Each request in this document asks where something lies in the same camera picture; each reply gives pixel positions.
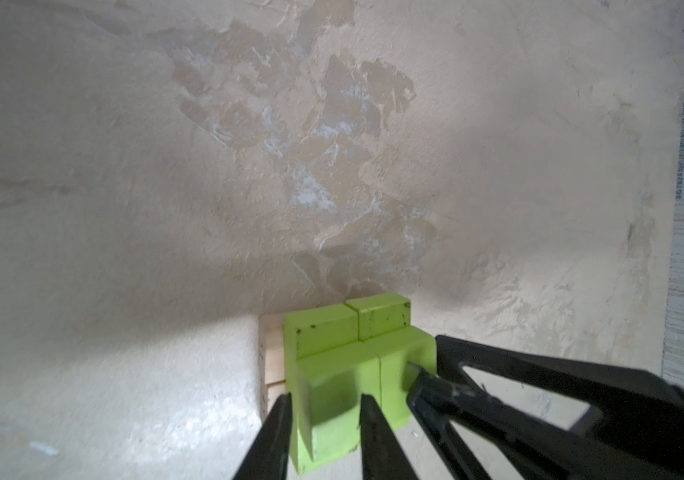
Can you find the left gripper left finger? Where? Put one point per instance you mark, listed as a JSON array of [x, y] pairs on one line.
[[269, 454]]

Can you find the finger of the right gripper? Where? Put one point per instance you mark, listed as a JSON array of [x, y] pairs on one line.
[[537, 449]]

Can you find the long green block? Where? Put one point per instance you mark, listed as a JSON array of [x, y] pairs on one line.
[[399, 352], [326, 390]]

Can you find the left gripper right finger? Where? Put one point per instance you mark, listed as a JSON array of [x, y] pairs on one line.
[[381, 453]]

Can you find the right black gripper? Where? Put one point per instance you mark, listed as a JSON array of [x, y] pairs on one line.
[[630, 409]]

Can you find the small green cube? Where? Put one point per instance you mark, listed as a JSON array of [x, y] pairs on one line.
[[314, 331], [380, 314]]

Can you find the natural wood block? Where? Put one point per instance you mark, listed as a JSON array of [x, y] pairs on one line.
[[271, 348], [269, 395]]

